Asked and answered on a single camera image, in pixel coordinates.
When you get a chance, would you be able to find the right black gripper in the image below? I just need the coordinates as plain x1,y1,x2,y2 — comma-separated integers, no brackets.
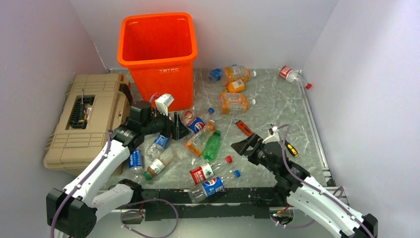
231,132,277,175

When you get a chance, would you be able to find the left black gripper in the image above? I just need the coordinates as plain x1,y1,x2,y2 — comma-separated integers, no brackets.
142,107,191,140

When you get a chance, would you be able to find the green plastic bottle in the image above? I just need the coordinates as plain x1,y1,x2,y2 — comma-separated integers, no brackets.
202,130,221,161

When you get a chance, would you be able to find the wide orange label bottle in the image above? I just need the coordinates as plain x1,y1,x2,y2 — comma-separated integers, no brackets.
218,93,256,115

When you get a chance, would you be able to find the red label cola bottle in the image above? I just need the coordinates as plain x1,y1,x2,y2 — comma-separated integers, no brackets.
184,156,233,188

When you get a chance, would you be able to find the pepsi bottle front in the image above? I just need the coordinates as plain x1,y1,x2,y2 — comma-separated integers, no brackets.
188,170,241,204

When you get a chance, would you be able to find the pepsi bottle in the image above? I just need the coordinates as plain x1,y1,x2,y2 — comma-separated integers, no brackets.
188,170,241,204
187,108,214,134

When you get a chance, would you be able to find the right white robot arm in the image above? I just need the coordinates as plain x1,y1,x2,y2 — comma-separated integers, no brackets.
231,134,378,238

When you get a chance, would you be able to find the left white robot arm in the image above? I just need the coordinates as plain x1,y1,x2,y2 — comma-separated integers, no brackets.
46,94,189,238

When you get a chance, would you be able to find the orange plastic bin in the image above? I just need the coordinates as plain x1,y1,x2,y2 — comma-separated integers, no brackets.
117,12,198,111

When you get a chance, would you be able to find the red cap clear bottle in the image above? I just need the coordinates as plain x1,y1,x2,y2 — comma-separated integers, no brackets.
180,109,195,126

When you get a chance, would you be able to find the pepsi bottle centre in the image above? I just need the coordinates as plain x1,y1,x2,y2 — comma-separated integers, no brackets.
187,108,214,134

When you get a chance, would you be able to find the orange tea bottle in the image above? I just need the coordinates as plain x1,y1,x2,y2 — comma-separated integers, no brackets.
185,120,216,158

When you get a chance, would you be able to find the blue label water bottle middle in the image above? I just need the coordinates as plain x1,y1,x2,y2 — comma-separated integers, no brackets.
146,135,169,158

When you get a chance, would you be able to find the blue label water bottle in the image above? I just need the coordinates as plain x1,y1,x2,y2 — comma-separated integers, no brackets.
128,149,144,183
146,135,169,158

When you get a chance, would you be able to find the brown tea bottle green cap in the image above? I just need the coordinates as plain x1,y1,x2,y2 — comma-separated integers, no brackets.
143,147,177,181

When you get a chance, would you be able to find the yellow black screwdriver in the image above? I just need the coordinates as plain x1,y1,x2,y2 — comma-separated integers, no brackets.
284,140,299,157

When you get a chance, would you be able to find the small orange bottle far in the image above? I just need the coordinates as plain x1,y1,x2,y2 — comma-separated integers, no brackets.
223,79,246,93

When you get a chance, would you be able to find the blue label water bottle left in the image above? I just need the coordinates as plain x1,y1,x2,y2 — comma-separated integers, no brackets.
128,149,144,183

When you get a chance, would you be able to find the blue crushed bottle far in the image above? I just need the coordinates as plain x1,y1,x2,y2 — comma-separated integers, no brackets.
207,68,222,82

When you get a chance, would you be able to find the large orange juice bottle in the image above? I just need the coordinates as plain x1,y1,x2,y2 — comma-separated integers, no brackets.
221,65,257,86

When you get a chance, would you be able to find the red label bottle far corner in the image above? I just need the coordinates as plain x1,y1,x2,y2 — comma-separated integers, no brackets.
279,66,312,89

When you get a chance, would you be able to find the tan tool case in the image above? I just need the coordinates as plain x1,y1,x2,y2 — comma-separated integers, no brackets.
43,73,133,176

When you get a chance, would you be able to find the adjustable wrench red handle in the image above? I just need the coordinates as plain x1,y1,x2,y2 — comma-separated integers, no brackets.
233,118,253,137

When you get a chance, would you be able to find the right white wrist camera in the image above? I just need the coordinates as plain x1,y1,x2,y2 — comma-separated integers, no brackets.
262,126,280,144

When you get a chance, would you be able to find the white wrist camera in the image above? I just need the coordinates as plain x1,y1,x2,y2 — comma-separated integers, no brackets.
155,93,174,116
262,126,280,144

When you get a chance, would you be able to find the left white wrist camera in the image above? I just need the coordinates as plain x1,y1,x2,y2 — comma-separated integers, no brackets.
155,93,174,116

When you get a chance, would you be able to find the black base frame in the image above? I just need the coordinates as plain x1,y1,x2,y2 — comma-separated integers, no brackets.
131,187,287,219

